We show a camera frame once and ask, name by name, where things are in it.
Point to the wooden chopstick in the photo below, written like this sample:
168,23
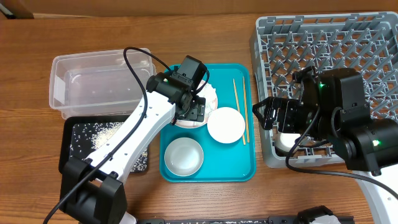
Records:
246,111
238,107

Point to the white bowl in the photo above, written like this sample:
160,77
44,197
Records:
226,125

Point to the right wooden chopstick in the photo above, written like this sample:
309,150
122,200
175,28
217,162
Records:
246,111

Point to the teal plastic tray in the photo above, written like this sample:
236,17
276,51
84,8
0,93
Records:
222,162

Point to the clear plastic bin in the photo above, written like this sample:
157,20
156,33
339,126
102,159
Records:
92,83

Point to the grey bowl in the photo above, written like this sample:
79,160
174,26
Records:
184,157

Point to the white tissue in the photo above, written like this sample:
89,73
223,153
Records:
210,95

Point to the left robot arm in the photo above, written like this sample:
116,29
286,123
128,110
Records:
92,189

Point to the black plastic tray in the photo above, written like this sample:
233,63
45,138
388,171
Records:
67,132

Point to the grey dishwasher rack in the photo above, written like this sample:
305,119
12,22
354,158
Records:
282,45

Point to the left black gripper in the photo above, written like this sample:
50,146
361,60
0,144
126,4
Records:
197,109

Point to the white rice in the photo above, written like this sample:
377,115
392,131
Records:
88,137

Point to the white cup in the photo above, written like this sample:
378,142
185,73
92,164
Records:
283,142

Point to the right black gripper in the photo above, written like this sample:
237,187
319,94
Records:
286,106

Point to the left wooden chopstick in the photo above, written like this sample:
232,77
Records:
238,107

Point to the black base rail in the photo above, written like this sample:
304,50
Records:
268,220

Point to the large white plate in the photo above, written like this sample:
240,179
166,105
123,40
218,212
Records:
196,124

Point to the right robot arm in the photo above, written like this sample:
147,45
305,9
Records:
332,109

